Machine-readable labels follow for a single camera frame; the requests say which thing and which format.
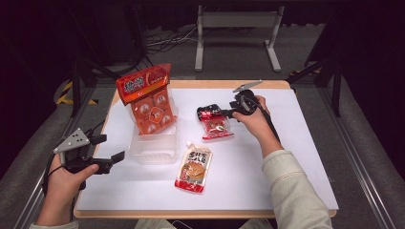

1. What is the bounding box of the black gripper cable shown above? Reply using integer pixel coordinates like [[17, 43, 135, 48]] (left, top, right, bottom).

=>
[[251, 98, 282, 143], [41, 152, 65, 197]]

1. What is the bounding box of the black tripod stand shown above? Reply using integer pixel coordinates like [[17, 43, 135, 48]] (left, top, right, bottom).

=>
[[286, 47, 343, 117], [70, 6, 154, 118]]

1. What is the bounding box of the orange packet with red label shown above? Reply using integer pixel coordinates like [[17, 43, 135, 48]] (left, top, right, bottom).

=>
[[115, 63, 172, 106]]

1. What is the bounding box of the red and black snack packet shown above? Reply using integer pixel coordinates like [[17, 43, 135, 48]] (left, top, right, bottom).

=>
[[196, 103, 235, 141]]

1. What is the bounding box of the yellow and black floor tape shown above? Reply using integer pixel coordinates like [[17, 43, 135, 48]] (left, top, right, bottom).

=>
[[56, 80, 99, 106]]

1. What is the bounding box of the bundle of floor cables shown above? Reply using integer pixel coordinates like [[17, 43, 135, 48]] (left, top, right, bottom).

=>
[[146, 27, 199, 53]]

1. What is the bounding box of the white sauce pouch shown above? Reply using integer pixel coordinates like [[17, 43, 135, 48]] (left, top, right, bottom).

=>
[[174, 141, 214, 194]]

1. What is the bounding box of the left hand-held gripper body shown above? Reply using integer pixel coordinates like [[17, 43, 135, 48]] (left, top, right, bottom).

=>
[[53, 128, 113, 176]]

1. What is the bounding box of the grey metal stand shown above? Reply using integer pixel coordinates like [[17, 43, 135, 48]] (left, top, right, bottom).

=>
[[194, 4, 286, 73]]

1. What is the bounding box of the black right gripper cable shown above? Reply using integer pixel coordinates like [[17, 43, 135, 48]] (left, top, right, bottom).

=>
[[251, 98, 282, 143]]

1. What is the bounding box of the aluminium frame rail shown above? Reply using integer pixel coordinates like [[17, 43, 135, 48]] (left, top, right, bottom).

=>
[[12, 85, 96, 229], [316, 84, 397, 229]]

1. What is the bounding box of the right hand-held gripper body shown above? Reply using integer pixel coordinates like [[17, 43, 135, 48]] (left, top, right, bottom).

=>
[[228, 79, 264, 120]]

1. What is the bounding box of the clear plastic storage box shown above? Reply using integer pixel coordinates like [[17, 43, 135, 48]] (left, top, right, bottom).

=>
[[128, 94, 180, 166]]

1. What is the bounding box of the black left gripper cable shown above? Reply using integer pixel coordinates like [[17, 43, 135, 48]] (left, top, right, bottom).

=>
[[41, 152, 65, 197]]

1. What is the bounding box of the orange packet of cubes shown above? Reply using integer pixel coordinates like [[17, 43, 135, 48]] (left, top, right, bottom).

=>
[[128, 89, 178, 135]]

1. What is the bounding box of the person's right hand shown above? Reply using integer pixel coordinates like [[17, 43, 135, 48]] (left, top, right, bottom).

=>
[[232, 94, 283, 147]]

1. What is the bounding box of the person's left hand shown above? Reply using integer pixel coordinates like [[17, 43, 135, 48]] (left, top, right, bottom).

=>
[[47, 154, 100, 206]]

